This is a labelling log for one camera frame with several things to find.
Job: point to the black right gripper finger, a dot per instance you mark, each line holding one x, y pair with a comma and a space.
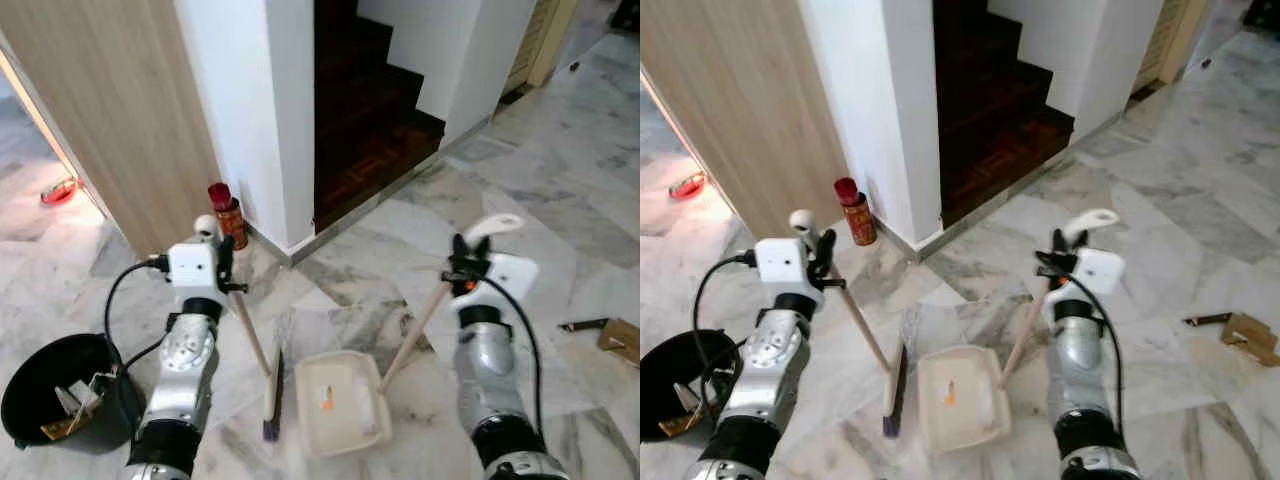
1056, 243
478, 251
459, 249
1072, 246

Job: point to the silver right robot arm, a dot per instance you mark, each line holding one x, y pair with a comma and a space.
1078, 370
490, 370

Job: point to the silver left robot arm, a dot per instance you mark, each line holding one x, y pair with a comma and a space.
765, 365
185, 370

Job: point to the red capped spray can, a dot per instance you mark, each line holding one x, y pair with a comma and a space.
230, 220
858, 215

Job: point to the dark thin stick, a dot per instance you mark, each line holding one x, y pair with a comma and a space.
583, 325
1205, 319

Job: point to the dark wooden staircase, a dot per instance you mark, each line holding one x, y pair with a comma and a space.
990, 125
365, 130

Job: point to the red bowl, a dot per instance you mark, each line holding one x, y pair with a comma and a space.
687, 185
58, 191

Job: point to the flat brown cardboard piece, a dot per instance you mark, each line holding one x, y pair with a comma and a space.
622, 338
1252, 338

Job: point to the white paper scrap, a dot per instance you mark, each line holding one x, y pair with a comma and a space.
690, 397
72, 400

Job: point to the black plastic bucket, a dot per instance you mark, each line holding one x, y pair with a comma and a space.
35, 380
665, 370

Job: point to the brown cardboard scrap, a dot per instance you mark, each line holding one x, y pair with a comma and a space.
682, 424
62, 428

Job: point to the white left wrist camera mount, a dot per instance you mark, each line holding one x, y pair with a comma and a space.
782, 265
193, 270

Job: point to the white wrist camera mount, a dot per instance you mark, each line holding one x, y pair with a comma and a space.
1098, 270
508, 275
193, 270
782, 265

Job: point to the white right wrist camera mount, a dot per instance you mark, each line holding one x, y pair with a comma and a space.
508, 275
1098, 270

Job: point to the light wooden door frame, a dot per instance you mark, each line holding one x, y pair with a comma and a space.
545, 40
1170, 45

